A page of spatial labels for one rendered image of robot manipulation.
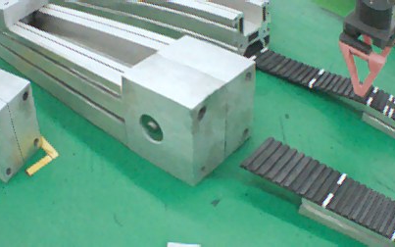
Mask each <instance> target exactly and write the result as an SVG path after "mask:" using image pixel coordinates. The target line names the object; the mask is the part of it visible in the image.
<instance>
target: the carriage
mask: <svg viewBox="0 0 395 247"><path fill-rule="evenodd" d="M49 2H51V0H0V26H2V27H4V28H7V27H8V26H10V25H12V24H14V23H16V22H20V23H22V24H26V25H29V24H31V23H33V14H32V12H34V11H36V10H37V9H39V8H40V7H42V6H44V5H46V4H47V3H49Z"/></svg>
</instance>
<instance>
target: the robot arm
mask: <svg viewBox="0 0 395 247"><path fill-rule="evenodd" d="M355 2H356V3H355V10H353V11H352V12H351V13H349V15H348V16H346V18H344V19H343V31H342V33H340V35H339V41H338V43H339V47H340V50H341V52H342V55H343V58H344V61H345V62H346V65H347V67H348V69H349V73H350V77H351V80H352V84H353V87H354V91H355V93H356V94H358V95H359V96H361V97H364V95H365V94H366V92H367V90H368V89H369V88H370V85H371V84H372V82H373V80H374V79H375V77H376V76H377V74H378V73H379V71H380V69H381V68H382V66H383V64H384V62H385V58H386V57H387V55H388V53H389V51H390V49H391V48H392V47H393V44H394V43H395V18H393V17H392V10H393V9H392V8H393V5H394V3H395V0H355ZM359 36H362V37H363V39H364V42H363V41H361V40H360V39H358V38H359ZM370 39H372V45H374V46H376V47H378V48H380V49H382V52H381V53H380V55H378V54H376V53H374V52H373V51H372V46H371V42H370ZM353 55H355V56H357V57H359V58H361V59H362V60H364V61H367V62H368V66H369V70H370V73H369V75H368V77H367V78H366V80H365V82H364V83H363V84H362V85H360V84H359V80H358V75H357V70H356V66H355V61H354V57H353Z"/></svg>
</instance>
